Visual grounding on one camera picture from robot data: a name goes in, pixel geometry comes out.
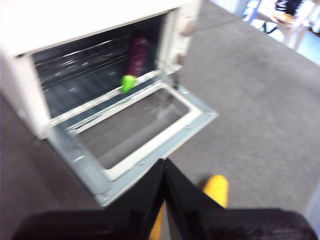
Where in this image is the oven temperature knob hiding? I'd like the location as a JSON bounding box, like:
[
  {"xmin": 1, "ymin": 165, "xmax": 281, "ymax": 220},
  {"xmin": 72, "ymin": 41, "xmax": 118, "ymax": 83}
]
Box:
[{"xmin": 180, "ymin": 20, "xmax": 198, "ymax": 36}]

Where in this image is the metal oven rack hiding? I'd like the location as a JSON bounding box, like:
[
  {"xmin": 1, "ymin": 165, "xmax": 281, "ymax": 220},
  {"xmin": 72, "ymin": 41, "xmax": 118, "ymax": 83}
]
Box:
[{"xmin": 33, "ymin": 37, "xmax": 161, "ymax": 101}]

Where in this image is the purple eggplant with green stem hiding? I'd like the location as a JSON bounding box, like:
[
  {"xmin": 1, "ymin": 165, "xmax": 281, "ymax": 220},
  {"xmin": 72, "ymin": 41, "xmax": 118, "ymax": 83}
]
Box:
[{"xmin": 120, "ymin": 31, "xmax": 151, "ymax": 94}]

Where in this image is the white Toshiba toaster oven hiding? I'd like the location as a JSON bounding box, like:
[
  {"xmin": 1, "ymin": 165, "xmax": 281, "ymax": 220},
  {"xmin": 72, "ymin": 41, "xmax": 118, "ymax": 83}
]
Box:
[{"xmin": 0, "ymin": 0, "xmax": 203, "ymax": 141}]

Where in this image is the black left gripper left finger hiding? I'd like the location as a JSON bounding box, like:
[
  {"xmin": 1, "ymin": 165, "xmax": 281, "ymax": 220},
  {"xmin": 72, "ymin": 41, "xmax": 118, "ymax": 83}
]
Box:
[{"xmin": 11, "ymin": 158, "xmax": 165, "ymax": 240}]

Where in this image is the oven timer knob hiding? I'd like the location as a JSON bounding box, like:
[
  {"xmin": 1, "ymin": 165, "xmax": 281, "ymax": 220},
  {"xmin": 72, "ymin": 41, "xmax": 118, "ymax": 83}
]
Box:
[{"xmin": 174, "ymin": 50, "xmax": 188, "ymax": 65}]

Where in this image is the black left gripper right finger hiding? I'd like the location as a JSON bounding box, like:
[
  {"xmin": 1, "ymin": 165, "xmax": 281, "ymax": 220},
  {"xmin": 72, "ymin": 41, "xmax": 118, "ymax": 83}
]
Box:
[{"xmin": 164, "ymin": 157, "xmax": 319, "ymax": 240}]

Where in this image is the person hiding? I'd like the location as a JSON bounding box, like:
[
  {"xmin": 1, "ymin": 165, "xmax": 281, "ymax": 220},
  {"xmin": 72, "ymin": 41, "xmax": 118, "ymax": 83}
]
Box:
[{"xmin": 273, "ymin": 0, "xmax": 311, "ymax": 50}]

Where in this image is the yellow corn cob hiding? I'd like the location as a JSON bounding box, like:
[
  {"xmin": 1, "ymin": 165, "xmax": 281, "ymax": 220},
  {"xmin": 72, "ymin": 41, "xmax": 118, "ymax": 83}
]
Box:
[{"xmin": 147, "ymin": 174, "xmax": 230, "ymax": 240}]

